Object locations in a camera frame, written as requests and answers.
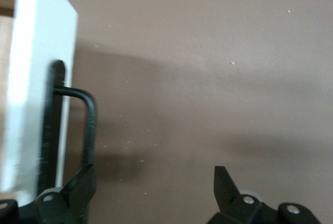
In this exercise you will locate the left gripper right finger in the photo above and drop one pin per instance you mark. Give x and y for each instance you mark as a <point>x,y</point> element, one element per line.
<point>226,195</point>

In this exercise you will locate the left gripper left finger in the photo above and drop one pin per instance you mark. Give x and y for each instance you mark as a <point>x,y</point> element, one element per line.
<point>78,192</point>

